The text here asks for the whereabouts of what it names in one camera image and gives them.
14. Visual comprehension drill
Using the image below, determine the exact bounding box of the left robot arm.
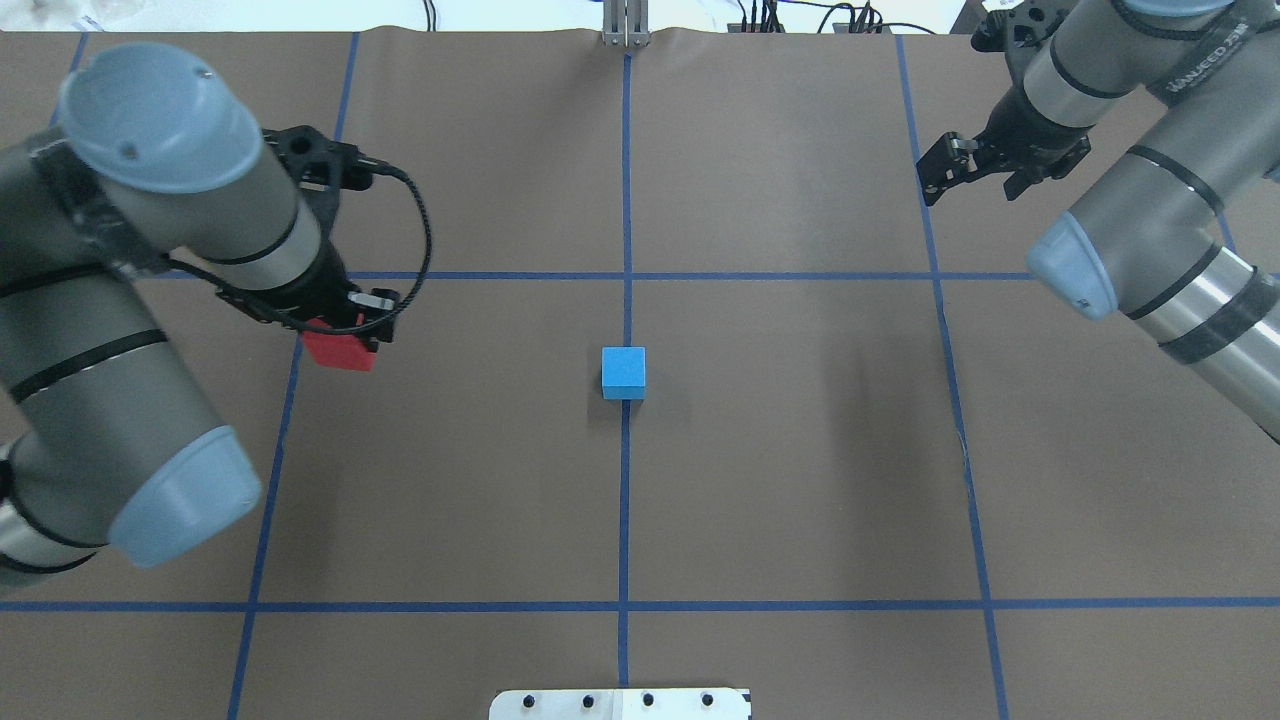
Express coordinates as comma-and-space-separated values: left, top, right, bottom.
1, 42, 412, 593

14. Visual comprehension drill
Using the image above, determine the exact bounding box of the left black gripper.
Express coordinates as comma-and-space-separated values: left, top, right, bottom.
244, 240, 401, 354

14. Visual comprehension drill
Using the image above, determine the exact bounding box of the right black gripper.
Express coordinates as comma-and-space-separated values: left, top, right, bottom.
915, 85, 1092, 208

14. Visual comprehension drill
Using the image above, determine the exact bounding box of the aluminium frame post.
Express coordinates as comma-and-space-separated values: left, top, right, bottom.
600, 0, 652, 49

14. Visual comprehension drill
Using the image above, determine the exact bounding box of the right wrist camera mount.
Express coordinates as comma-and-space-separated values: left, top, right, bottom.
970, 1, 1075, 56

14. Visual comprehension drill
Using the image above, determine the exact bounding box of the blue cube block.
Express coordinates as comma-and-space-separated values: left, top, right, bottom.
602, 346, 648, 401

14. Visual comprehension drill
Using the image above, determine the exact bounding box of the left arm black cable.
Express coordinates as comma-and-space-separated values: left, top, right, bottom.
165, 160, 433, 336

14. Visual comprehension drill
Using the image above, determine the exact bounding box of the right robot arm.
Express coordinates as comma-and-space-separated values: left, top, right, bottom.
916, 1, 1279, 438

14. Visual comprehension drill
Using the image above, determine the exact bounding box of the white pedestal column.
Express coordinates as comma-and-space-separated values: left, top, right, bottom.
488, 687, 753, 719

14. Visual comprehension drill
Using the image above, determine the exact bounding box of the red cube block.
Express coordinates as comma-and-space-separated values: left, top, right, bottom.
300, 331, 379, 372

